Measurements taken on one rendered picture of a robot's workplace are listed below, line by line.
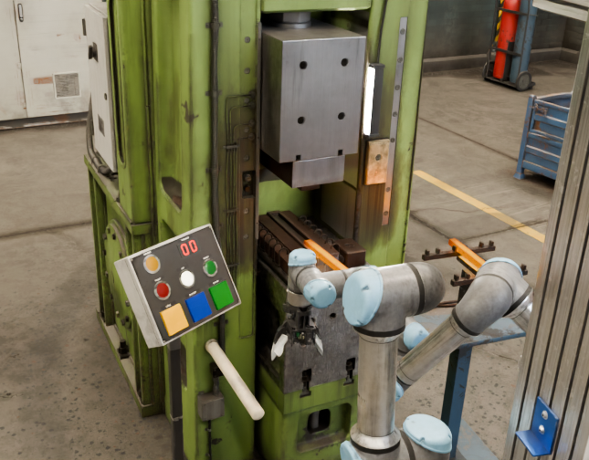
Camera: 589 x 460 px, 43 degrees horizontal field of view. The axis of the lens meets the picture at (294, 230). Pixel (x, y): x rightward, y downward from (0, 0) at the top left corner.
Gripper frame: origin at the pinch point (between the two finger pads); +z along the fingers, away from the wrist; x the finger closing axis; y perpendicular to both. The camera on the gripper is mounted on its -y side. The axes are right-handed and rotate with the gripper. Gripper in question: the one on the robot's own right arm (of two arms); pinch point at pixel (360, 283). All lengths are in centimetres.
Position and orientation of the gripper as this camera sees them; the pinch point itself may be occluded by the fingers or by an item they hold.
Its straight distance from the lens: 247.7
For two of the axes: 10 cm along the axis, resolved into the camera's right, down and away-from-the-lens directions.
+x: 9.0, -1.7, 4.0
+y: -0.1, 9.1, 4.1
